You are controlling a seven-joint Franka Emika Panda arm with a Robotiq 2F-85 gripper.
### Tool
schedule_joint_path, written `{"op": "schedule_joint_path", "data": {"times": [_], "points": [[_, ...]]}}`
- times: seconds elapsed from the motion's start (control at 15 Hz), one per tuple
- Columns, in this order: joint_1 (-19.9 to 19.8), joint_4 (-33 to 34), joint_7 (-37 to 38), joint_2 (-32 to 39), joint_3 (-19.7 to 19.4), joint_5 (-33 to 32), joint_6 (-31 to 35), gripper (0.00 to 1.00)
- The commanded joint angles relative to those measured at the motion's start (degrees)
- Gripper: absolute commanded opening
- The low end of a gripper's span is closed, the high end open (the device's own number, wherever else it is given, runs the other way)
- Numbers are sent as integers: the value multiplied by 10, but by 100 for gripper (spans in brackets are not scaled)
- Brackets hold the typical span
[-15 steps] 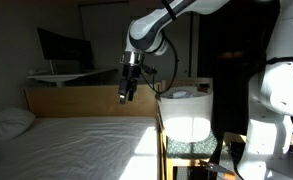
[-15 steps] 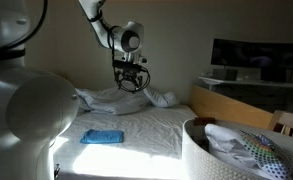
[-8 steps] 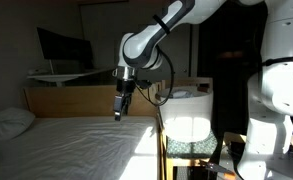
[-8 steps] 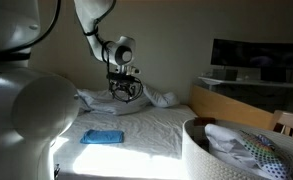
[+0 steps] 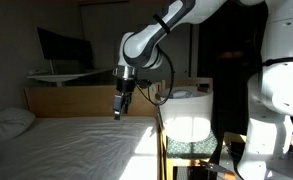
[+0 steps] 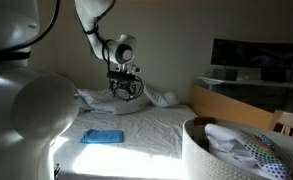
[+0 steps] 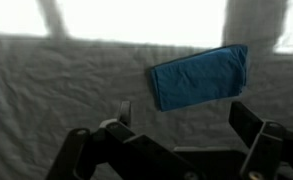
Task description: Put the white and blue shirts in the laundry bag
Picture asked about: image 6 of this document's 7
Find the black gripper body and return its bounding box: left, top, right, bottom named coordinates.
left=106, top=70, right=136, bottom=90

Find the white shirt with rainbow print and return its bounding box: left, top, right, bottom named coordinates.
left=204, top=123, right=293, bottom=180

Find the white woven laundry basket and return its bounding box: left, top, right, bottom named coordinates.
left=181, top=116, right=293, bottom=180

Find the crumpled white duvet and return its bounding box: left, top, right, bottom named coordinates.
left=75, top=87, right=154, bottom=117

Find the white pillow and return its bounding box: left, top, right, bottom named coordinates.
left=141, top=82, right=181, bottom=109

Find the mattress with white sheet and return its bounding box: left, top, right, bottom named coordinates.
left=51, top=104, right=199, bottom=180

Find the folded blue shirt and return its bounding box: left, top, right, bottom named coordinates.
left=79, top=128, right=125, bottom=145

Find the dark box on desk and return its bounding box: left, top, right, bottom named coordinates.
left=212, top=68, right=239, bottom=82

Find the wooden bed footboard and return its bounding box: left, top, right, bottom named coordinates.
left=188, top=83, right=278, bottom=132

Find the white desk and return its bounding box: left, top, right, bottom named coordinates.
left=197, top=75, right=293, bottom=92

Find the black computer monitor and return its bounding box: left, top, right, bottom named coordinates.
left=210, top=37, right=293, bottom=83

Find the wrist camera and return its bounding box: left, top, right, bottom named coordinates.
left=124, top=64, right=142, bottom=76

